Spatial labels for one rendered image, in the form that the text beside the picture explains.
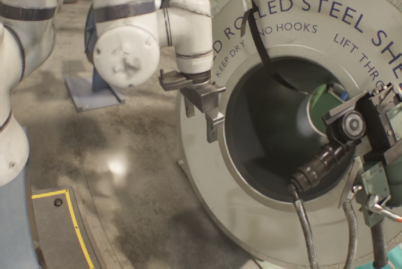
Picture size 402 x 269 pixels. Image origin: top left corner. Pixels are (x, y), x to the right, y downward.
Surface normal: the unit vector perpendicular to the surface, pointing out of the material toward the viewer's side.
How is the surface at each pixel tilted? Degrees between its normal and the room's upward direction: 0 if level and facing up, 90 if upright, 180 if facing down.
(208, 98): 84
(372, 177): 58
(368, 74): 90
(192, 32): 92
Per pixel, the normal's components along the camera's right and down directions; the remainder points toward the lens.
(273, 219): -0.74, 0.10
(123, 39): 0.24, 0.62
